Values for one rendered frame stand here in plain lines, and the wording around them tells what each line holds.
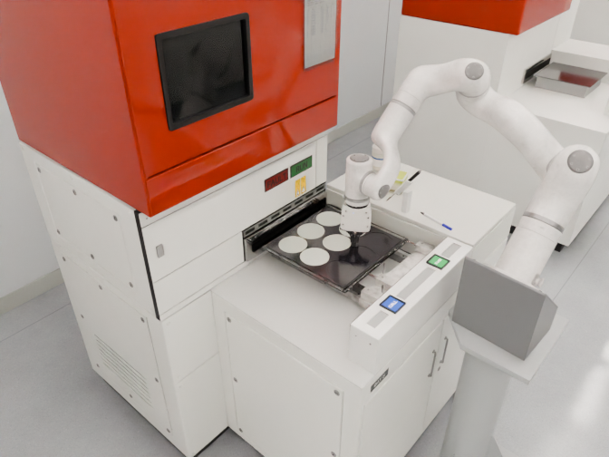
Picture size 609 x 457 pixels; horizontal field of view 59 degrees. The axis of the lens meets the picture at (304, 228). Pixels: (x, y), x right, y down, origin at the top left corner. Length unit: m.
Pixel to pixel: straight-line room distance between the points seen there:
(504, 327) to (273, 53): 1.03
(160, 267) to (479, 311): 0.95
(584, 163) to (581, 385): 1.48
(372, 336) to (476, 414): 0.64
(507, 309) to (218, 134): 0.95
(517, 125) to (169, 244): 1.08
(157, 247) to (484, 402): 1.16
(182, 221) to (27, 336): 1.67
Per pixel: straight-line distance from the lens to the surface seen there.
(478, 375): 1.87
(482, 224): 1.97
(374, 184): 1.66
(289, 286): 1.83
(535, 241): 1.65
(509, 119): 1.73
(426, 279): 1.68
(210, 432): 2.32
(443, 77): 1.74
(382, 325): 1.51
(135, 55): 1.33
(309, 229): 1.96
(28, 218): 3.15
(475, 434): 2.08
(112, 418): 2.63
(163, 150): 1.43
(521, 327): 1.65
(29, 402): 2.82
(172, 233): 1.62
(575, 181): 1.65
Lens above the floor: 2.01
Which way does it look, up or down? 34 degrees down
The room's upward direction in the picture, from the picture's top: straight up
